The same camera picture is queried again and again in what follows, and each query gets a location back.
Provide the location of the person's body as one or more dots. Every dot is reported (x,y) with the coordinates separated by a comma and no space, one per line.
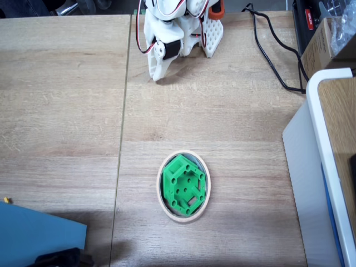
(25,8)

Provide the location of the clear plastic bag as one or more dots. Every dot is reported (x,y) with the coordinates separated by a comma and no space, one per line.
(345,30)

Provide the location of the beige masking tape roll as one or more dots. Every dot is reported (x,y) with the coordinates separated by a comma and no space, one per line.
(183,219)

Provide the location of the small yellow piece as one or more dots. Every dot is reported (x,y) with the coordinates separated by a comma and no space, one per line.
(6,199)

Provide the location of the black power supply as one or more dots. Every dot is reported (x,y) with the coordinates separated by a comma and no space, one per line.
(301,33)

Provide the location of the blue box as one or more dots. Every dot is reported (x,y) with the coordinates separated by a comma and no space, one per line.
(33,236)

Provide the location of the black object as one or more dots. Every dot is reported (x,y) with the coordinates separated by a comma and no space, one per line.
(64,258)

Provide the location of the black office chair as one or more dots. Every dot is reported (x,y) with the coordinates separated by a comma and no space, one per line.
(66,9)

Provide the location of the green printed hexagonal component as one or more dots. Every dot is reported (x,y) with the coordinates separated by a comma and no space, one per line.
(167,189)

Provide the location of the brown cardboard box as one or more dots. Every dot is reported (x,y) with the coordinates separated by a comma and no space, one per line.
(317,53)

